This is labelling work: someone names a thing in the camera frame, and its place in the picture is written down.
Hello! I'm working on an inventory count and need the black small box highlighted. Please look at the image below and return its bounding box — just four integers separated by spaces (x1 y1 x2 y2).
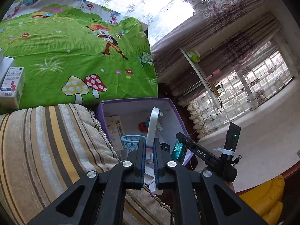
160 143 170 153

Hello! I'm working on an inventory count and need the white orange oral liquid box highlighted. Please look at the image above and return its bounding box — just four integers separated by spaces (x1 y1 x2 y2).
105 116 124 151

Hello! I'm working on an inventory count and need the teal patterned box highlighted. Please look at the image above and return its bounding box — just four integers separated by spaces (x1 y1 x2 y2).
171 139 187 164

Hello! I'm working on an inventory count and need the red blue toy truck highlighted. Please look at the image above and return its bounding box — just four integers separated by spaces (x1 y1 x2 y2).
138 120 149 133

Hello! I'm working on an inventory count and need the right hand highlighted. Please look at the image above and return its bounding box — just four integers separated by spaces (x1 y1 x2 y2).
223 180 235 192

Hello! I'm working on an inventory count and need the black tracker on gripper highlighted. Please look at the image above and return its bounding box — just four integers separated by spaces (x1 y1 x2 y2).
220 122 241 161

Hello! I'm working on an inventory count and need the yellow plush toy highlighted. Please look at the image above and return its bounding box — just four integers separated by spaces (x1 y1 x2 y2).
239 175 285 224

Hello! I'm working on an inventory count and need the striped sofa cushion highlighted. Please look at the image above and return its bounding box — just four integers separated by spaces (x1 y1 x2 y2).
0 103 174 225

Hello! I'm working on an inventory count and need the purple cardboard box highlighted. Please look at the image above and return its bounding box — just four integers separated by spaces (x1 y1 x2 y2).
94 97 195 169

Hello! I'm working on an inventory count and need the pink handheld massager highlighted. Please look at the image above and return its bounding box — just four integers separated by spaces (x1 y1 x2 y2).
205 70 221 81

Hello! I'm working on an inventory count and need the green tissue pack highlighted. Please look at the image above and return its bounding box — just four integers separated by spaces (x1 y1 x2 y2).
186 49 200 64

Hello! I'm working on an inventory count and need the white blue medicine box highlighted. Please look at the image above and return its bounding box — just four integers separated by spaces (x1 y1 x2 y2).
0 67 25 110

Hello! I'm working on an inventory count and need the mauve curtain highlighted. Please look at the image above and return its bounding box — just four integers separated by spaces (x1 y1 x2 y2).
149 0 296 141

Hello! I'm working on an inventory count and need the green cartoon tablecloth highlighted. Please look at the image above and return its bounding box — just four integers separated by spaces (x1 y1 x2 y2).
1 0 158 109

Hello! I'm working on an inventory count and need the white box stack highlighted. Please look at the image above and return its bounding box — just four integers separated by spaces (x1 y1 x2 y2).
0 48 15 86

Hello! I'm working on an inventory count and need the white wall shelf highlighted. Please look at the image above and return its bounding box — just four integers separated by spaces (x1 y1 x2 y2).
179 48 221 109

